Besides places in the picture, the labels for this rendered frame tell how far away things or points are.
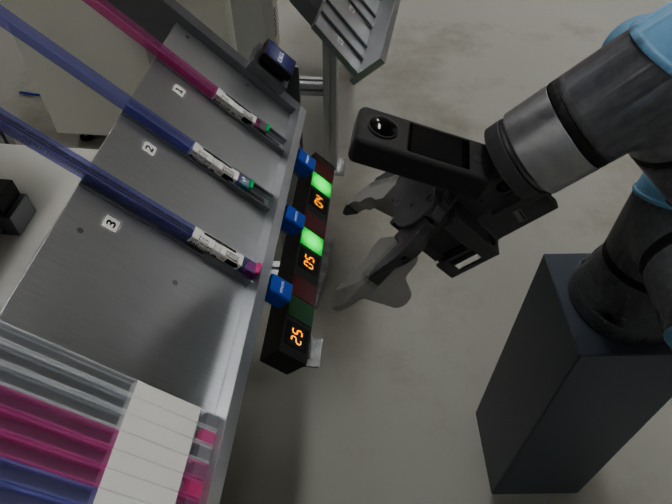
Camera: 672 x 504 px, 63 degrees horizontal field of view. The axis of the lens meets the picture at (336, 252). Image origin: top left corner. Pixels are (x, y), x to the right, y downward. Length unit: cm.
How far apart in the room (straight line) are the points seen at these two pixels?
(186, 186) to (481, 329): 101
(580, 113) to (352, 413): 100
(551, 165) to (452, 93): 183
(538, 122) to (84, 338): 38
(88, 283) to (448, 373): 102
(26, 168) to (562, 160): 80
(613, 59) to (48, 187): 78
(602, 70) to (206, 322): 39
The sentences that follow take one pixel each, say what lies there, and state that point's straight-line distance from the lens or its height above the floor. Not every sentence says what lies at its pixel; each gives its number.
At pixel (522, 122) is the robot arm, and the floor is 94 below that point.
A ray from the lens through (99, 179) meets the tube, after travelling 54.
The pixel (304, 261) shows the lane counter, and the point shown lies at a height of 66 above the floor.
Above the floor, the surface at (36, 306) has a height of 84.
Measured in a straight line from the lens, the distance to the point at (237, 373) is 52.
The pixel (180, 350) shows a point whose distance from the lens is 52.
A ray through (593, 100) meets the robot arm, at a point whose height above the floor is 97.
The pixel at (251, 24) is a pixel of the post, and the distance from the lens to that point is 108.
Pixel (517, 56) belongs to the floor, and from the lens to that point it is 256.
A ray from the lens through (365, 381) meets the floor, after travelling 134.
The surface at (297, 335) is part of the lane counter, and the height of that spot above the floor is 66.
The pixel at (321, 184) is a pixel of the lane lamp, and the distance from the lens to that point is 79.
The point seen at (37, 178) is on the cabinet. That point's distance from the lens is 97.
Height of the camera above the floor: 118
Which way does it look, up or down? 48 degrees down
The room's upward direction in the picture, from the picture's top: straight up
